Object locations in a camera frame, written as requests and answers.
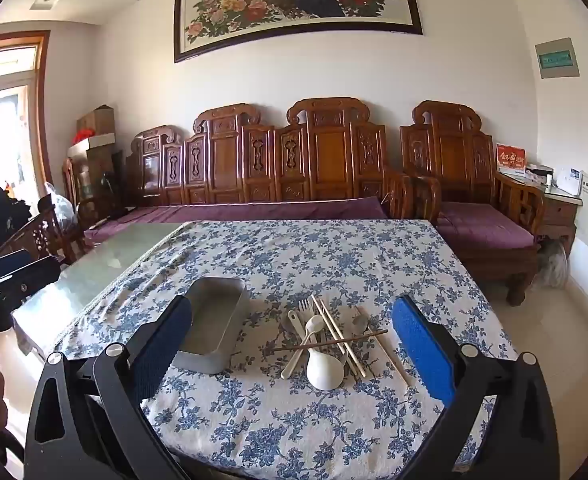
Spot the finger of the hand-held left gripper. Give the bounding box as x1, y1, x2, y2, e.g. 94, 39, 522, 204
0, 249, 32, 281
0, 255, 62, 311

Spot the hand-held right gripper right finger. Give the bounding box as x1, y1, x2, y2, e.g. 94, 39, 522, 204
391, 294, 561, 480

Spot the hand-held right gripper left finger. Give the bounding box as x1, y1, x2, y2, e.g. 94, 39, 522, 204
24, 294, 195, 480

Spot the beige chopstick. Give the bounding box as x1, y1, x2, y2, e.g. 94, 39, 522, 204
368, 331, 411, 388
320, 299, 371, 377
310, 294, 361, 379

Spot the dark wooden chopstick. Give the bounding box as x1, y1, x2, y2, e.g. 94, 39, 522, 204
262, 329, 391, 354

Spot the grey metal container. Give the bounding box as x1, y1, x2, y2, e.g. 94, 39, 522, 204
173, 276, 249, 375

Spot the white ceramic soup spoon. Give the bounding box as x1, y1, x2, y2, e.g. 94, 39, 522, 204
305, 347, 347, 391

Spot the white plastic fork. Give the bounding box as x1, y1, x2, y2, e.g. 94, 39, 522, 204
297, 298, 315, 333

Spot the carved wooden chair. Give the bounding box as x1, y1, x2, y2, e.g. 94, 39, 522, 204
0, 205, 87, 266

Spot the dark clothes pile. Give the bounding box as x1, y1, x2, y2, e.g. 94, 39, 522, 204
0, 185, 33, 256

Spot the clear plastic bag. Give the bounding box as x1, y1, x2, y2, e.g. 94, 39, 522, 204
44, 182, 79, 231

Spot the black desk fan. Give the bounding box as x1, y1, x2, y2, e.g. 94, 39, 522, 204
98, 170, 117, 206

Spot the blue floral tablecloth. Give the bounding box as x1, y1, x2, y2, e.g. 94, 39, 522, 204
54, 219, 520, 480

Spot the purple armchair cushion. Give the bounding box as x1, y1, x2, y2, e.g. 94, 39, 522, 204
436, 201, 536, 250

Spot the purple sofa cushion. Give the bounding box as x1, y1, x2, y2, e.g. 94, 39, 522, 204
84, 196, 389, 246

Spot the white-lidded cardboard box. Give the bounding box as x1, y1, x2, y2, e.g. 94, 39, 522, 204
68, 132, 119, 161

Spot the grey fluffy duster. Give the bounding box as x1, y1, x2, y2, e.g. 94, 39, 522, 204
538, 240, 571, 290

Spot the wooden side table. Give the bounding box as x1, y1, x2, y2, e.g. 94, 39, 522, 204
536, 180, 584, 261

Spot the carved wooden sofa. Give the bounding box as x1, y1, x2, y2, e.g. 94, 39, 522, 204
124, 97, 415, 221

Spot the carved wooden armchair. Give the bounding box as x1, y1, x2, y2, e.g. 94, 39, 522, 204
400, 100, 546, 307

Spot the tissue box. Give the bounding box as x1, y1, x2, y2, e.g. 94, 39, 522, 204
524, 164, 555, 186

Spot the white desktop device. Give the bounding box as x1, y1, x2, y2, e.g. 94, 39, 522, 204
554, 167, 585, 196

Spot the wooden door frame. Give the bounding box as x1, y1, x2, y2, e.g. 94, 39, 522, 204
0, 30, 52, 206

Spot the grey wall panel box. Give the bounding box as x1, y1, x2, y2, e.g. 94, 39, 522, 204
534, 36, 581, 80

